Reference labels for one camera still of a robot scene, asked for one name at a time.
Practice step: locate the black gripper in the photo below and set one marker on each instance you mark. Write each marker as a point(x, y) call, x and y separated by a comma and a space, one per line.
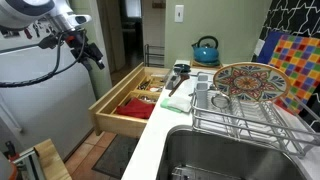
point(81, 45)

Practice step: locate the colourful patterned ceramic plate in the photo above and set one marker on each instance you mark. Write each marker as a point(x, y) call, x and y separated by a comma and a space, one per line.
point(250, 82)

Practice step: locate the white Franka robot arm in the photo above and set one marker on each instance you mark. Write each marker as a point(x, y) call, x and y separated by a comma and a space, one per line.
point(20, 10)

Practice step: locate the black drawer utensils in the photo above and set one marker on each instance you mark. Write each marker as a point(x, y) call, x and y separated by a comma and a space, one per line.
point(144, 85)

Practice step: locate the red cloth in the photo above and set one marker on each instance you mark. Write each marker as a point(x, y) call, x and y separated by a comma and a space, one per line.
point(135, 108)

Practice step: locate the wooden cutlery drawer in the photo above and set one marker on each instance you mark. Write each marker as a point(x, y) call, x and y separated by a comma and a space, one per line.
point(113, 121)

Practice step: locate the white refrigerator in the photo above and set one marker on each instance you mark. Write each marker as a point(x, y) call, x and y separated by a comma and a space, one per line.
point(43, 103)

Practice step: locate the metal drawer cutlery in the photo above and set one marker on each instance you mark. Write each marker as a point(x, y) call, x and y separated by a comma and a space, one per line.
point(148, 98)

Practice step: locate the grey metal utensil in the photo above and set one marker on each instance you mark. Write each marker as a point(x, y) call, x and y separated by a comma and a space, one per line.
point(171, 82)

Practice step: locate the black utensils on counter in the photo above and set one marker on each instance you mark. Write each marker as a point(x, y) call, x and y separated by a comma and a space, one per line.
point(180, 83)

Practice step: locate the small black pan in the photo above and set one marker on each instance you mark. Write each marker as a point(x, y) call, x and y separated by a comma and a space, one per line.
point(182, 69)

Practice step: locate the green white sponge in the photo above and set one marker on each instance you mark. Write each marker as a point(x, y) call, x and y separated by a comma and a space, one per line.
point(175, 105)

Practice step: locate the dark floor mat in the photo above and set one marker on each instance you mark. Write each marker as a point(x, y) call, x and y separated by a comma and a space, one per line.
point(116, 156)

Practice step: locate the wooden trivet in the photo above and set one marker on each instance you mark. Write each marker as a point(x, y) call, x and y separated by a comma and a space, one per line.
point(196, 64)

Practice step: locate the grey cutlery caddy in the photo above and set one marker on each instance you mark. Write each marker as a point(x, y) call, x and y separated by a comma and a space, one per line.
point(201, 95)

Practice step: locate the red black clamp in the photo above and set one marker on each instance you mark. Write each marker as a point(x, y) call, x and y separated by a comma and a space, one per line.
point(10, 151)

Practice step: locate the small metal strainer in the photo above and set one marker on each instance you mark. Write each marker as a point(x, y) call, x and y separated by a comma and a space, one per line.
point(220, 101)

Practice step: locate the stainless steel sink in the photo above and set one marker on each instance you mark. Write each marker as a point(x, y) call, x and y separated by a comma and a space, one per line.
point(216, 153)

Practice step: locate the blue cutting board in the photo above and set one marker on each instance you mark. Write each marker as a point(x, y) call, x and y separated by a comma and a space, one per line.
point(268, 45)

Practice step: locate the wooden wall hook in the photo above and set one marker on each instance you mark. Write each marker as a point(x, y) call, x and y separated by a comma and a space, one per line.
point(158, 5)

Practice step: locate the white light switch plate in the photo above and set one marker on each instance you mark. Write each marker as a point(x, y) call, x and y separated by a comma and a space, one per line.
point(179, 13)

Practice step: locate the metal bracket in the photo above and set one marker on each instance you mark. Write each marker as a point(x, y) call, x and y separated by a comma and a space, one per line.
point(31, 160)

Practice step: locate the white wall outlet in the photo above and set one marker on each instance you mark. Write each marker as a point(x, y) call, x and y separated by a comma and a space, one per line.
point(259, 46)

